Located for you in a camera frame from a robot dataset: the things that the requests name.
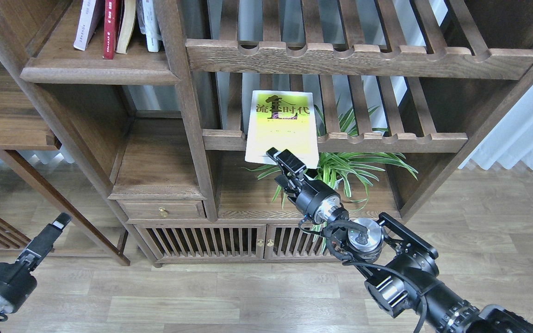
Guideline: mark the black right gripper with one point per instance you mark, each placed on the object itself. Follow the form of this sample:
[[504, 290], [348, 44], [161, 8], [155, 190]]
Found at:
[[317, 201]]

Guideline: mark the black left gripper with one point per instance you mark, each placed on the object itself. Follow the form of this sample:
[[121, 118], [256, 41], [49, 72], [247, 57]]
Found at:
[[16, 280]]

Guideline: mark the yellow green cover book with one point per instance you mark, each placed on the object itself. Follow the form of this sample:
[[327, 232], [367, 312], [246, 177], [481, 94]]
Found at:
[[282, 120]]

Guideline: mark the red cover book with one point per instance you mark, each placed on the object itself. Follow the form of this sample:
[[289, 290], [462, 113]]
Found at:
[[111, 21]]

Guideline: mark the white cover book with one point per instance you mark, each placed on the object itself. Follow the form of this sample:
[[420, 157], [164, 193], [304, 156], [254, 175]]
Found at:
[[90, 15]]

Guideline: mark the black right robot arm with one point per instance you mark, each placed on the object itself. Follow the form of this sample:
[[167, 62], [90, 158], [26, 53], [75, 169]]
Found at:
[[399, 266]]

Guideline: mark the white plant pot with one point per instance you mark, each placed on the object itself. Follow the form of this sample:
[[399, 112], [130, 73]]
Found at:
[[312, 174]]

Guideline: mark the green spider plant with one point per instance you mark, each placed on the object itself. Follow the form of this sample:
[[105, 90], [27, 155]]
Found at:
[[338, 166]]

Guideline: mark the brass drawer knob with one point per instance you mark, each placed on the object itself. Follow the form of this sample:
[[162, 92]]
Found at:
[[163, 212]]

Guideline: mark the dark wooden bookshelf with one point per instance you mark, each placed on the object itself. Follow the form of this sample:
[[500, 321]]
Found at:
[[168, 129]]

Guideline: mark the upright white book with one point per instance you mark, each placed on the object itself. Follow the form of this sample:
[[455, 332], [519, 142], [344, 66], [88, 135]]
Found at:
[[149, 25]]

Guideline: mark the upright tan book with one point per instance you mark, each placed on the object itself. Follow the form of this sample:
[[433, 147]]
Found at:
[[127, 26]]

